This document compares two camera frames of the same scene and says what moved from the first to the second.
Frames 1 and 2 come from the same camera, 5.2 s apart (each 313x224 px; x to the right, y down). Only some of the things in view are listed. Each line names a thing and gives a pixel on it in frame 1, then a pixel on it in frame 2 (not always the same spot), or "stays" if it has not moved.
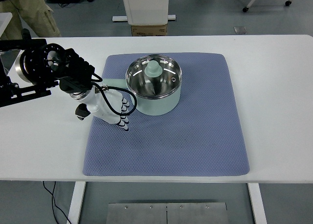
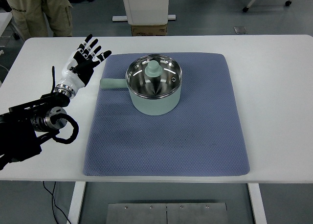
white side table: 5,19 stays
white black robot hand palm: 97,105 to 77,72
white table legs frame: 77,200 stays
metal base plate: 167,213 stays
